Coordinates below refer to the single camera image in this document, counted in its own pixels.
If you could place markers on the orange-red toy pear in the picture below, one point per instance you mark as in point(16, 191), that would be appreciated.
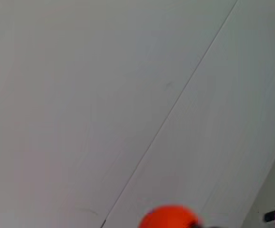
point(170, 217)

